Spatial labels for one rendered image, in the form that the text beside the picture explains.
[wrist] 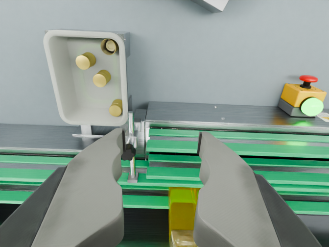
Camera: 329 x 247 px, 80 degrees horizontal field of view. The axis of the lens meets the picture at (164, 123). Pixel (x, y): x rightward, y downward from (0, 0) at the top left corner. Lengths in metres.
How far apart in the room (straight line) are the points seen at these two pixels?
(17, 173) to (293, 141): 0.63
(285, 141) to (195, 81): 0.27
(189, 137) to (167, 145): 0.06
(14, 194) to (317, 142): 0.73
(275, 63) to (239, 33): 0.13
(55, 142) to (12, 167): 0.11
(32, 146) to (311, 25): 0.77
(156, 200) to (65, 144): 0.28
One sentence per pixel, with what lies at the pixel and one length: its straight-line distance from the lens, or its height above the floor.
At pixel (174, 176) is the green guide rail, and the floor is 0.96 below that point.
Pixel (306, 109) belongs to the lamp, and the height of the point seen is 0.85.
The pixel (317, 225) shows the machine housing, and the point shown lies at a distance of 0.80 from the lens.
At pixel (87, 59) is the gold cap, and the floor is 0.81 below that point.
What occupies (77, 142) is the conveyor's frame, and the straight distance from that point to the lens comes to 0.59.
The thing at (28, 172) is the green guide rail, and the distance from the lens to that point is 0.56.
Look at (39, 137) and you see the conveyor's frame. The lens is 0.65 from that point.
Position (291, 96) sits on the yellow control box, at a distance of 0.62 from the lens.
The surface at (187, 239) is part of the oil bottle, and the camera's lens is 0.40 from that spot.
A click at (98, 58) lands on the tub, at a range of 0.56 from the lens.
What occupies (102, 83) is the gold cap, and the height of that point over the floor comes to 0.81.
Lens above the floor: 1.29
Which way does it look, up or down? 62 degrees down
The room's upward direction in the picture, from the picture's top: 179 degrees counter-clockwise
